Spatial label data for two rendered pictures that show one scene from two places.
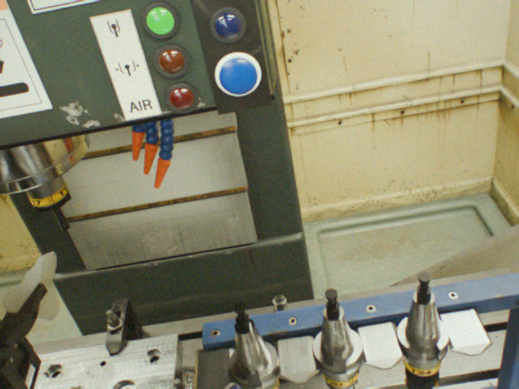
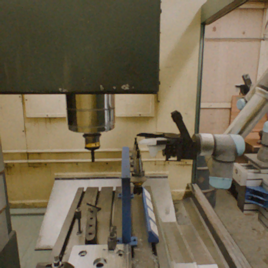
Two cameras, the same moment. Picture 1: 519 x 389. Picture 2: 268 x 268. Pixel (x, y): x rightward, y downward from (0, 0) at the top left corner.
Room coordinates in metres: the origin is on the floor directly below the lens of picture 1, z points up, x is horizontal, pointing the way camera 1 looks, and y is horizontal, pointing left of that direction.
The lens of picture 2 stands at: (0.57, 1.07, 1.65)
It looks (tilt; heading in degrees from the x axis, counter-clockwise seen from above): 13 degrees down; 264
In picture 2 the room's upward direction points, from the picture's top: straight up
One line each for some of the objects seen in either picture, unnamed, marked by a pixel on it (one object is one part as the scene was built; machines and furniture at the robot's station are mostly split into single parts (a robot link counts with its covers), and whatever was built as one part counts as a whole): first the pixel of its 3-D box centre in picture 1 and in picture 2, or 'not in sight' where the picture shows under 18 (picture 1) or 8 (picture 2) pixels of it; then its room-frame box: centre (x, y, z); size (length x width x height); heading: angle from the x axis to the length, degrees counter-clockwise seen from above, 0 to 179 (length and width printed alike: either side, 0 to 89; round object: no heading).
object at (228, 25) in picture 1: (228, 25); not in sight; (0.40, -0.01, 1.67); 0.02 x 0.01 x 0.02; 86
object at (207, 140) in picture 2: not in sight; (202, 144); (0.25, 0.30, 1.42); 0.08 x 0.05 x 0.08; 87
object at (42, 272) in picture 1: (43, 296); (149, 140); (0.42, 0.24, 1.42); 0.09 x 0.03 x 0.06; 152
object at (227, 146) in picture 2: not in sight; (225, 145); (0.17, 0.30, 1.41); 0.11 x 0.08 x 0.09; 177
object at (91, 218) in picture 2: not in sight; (91, 227); (0.66, 0.02, 0.93); 0.26 x 0.05 x 0.06; 91
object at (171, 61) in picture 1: (171, 61); not in sight; (0.40, 0.04, 1.65); 0.02 x 0.01 x 0.02; 86
